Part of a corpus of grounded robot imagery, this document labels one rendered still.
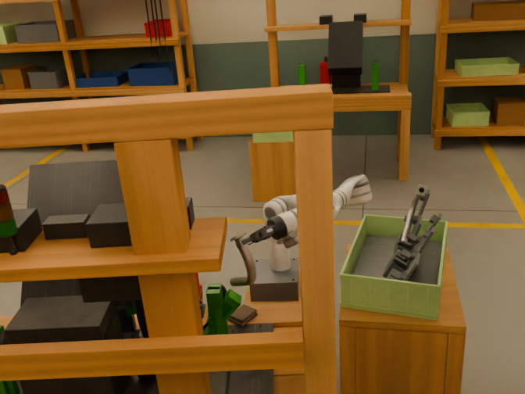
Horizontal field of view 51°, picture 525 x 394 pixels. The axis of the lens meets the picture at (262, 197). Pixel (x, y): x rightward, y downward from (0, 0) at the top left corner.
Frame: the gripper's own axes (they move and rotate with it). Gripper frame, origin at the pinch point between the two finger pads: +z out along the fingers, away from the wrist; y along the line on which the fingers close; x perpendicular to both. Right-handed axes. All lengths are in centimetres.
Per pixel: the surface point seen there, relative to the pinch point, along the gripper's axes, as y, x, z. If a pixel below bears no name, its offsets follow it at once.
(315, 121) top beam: 54, -17, -9
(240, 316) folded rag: -52, 24, -5
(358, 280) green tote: -47, 33, -58
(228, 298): -26.6, 14.6, 4.0
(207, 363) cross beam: 8.0, 26.7, 27.2
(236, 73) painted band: -468, -225, -259
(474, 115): -314, -39, -436
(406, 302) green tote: -39, 49, -70
